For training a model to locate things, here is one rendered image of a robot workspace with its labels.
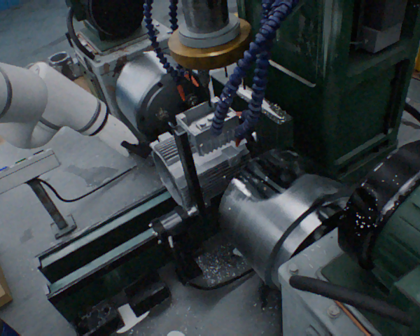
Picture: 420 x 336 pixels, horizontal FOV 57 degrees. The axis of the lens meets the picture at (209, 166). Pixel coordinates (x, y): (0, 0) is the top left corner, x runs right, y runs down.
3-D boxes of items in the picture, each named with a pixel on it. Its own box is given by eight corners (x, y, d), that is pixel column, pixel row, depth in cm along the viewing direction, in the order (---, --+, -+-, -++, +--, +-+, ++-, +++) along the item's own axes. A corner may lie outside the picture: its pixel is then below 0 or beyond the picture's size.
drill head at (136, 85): (171, 87, 149) (156, 24, 131) (223, 131, 124) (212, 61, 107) (113, 114, 141) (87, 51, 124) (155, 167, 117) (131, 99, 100)
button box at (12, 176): (60, 162, 111) (51, 145, 110) (61, 165, 105) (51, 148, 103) (1, 190, 106) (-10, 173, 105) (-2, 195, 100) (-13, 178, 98)
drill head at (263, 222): (283, 184, 104) (281, 108, 87) (418, 299, 77) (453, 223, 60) (206, 231, 97) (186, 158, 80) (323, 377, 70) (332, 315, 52)
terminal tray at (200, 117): (219, 118, 103) (215, 96, 98) (241, 138, 96) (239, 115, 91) (180, 137, 100) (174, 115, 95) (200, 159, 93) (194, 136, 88)
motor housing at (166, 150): (219, 152, 117) (209, 100, 104) (255, 189, 104) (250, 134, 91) (160, 183, 111) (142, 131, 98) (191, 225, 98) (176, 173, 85)
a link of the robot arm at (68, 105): (73, 140, 81) (102, 108, 79) (15, 108, 71) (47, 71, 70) (64, 120, 86) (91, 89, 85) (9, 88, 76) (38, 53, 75)
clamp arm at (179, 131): (204, 206, 92) (182, 122, 75) (210, 213, 90) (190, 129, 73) (191, 213, 91) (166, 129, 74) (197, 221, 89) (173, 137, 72)
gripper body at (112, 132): (74, 120, 88) (110, 141, 96) (88, 142, 81) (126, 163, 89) (94, 94, 87) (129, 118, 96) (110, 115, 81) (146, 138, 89)
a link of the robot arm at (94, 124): (66, 118, 86) (76, 124, 88) (77, 137, 80) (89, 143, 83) (89, 89, 85) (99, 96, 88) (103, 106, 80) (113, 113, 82)
